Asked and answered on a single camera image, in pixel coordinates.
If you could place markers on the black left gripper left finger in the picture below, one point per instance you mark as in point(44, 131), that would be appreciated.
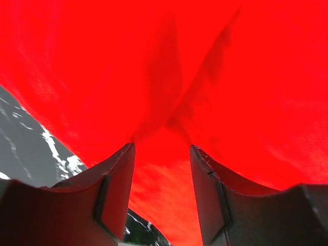
point(87, 209)

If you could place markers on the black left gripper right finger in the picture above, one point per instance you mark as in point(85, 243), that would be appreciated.
point(233, 210)

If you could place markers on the red t shirt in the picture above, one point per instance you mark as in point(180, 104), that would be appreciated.
point(244, 80)

